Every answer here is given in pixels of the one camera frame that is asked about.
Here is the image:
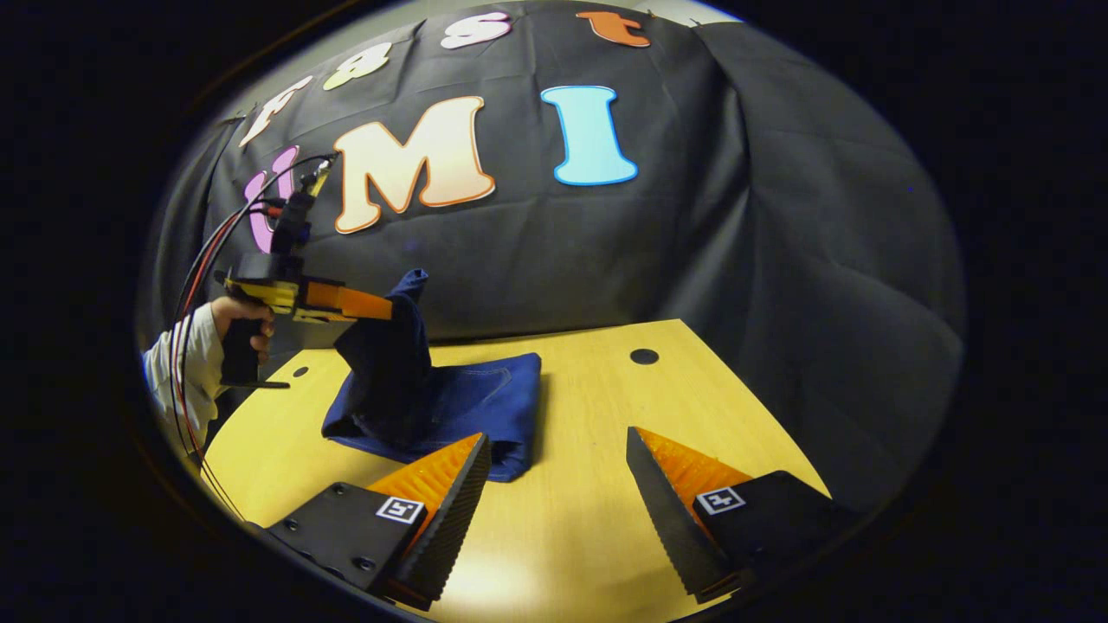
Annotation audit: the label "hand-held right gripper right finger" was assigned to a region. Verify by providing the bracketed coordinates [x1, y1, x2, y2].
[625, 425, 860, 605]

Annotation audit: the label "black backdrop cloth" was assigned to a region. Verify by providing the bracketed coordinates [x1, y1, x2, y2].
[137, 0, 967, 516]

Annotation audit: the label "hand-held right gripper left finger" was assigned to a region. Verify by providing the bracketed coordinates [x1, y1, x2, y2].
[247, 432, 493, 612]

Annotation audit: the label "gripper cable bundle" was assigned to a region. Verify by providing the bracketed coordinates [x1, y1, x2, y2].
[168, 152, 340, 523]

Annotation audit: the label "blue denim jeans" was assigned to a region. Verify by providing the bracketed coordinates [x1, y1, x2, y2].
[321, 267, 544, 484]

